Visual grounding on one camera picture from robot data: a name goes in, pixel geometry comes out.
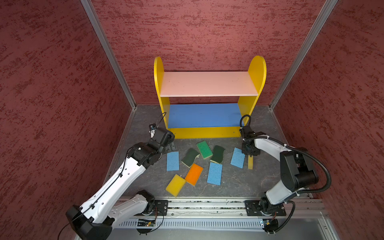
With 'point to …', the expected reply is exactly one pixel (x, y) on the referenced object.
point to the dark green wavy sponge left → (189, 158)
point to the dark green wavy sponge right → (218, 154)
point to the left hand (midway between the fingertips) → (163, 147)
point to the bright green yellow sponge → (204, 150)
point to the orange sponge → (193, 174)
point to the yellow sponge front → (176, 185)
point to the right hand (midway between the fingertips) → (248, 154)
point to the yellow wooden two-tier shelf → (209, 120)
